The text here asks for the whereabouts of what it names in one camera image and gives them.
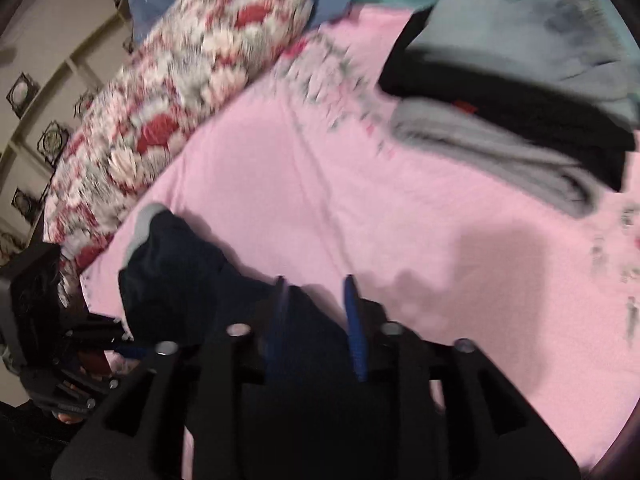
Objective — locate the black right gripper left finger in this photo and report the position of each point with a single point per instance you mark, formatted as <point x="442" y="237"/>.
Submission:
<point x="138" y="433"/>

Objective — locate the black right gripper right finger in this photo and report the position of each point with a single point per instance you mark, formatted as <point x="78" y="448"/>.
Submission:
<point x="442" y="411"/>

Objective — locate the dark navy fleece-lined pants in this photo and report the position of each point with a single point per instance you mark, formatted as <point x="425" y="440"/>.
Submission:
<point x="177" y="287"/>

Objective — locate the pink floral bed sheet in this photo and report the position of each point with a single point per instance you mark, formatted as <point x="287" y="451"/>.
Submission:
<point x="301" y="177"/>

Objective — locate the folded grey pants bottom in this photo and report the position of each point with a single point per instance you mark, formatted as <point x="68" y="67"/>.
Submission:
<point x="546" y="174"/>

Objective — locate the folded black pants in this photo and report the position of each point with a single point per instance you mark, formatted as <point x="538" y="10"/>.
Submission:
<point x="599" y="142"/>

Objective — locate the red floral folded quilt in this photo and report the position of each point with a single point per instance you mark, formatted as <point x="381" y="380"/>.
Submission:
<point x="199" y="56"/>

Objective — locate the folded light grey pants top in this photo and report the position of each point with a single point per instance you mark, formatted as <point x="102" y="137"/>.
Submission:
<point x="568" y="46"/>

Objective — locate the cream wall display shelf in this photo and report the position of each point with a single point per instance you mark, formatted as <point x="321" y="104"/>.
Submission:
<point x="67" y="47"/>

